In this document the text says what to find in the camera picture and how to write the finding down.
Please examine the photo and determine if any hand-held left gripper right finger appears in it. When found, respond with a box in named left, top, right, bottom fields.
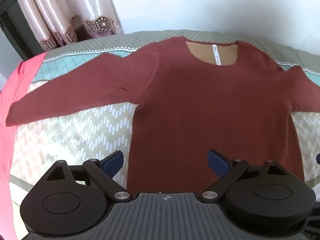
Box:
left=199, top=150, right=292, bottom=202

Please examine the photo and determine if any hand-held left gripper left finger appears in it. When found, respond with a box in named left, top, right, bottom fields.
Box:
left=46, top=151, right=132, bottom=202

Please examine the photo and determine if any maroon long-sleeve sweater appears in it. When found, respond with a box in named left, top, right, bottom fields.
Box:
left=5, top=36, right=320, bottom=193

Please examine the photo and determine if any patterned bed sheet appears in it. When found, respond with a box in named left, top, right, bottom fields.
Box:
left=10, top=29, right=320, bottom=240

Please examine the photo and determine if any pink cloth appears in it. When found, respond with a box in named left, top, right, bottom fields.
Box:
left=0, top=52, right=48, bottom=240

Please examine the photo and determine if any pink lace-trimmed curtain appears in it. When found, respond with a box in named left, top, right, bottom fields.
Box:
left=12, top=0, right=124, bottom=52

